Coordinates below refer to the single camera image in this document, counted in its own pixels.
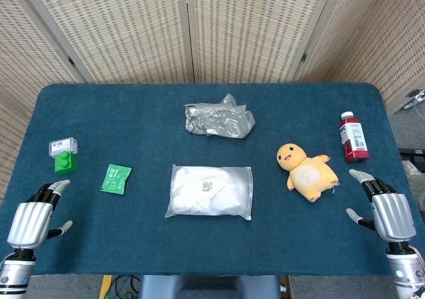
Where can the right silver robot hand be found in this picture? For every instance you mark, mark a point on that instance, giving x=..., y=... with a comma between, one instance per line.
x=393, y=217

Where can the green sachet packet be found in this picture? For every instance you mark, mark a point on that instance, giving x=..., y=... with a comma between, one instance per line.
x=115, y=179

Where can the translucent white zip bag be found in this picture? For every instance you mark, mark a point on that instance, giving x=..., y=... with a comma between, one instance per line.
x=247, y=192

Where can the red juice bottle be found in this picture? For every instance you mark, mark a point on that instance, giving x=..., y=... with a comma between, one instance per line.
x=355, y=143

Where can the crumpled silver plastic bag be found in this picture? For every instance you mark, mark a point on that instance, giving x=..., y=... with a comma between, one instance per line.
x=219, y=121

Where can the green toy brick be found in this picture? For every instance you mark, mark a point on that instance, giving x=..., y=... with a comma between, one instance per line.
x=65, y=164

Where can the blue felt table cover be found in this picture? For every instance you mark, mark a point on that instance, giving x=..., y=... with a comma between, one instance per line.
x=133, y=119

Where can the yellow plush toy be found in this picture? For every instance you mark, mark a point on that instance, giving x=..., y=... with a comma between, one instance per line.
x=308, y=176

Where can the black floor equipment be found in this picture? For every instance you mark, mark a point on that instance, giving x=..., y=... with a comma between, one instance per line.
x=413, y=153

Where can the white power strip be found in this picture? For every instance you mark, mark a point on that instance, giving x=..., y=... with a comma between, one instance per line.
x=419, y=96

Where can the white clothes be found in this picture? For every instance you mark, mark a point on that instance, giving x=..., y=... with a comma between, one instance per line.
x=212, y=197

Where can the beige woven folding screen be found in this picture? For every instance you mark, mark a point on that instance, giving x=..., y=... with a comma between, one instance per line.
x=133, y=30

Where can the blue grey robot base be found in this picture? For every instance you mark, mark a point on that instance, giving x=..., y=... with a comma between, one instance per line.
x=206, y=287

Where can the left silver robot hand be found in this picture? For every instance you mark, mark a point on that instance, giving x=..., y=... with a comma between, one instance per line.
x=30, y=222

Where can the clear small labelled box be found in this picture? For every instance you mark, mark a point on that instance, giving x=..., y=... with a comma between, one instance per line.
x=63, y=144

